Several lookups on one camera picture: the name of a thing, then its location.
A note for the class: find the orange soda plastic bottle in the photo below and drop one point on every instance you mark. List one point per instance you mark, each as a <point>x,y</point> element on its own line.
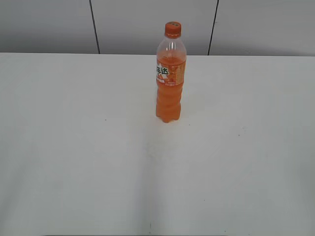
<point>170,74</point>

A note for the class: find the orange bottle cap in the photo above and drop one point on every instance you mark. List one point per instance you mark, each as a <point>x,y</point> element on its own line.
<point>173,30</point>

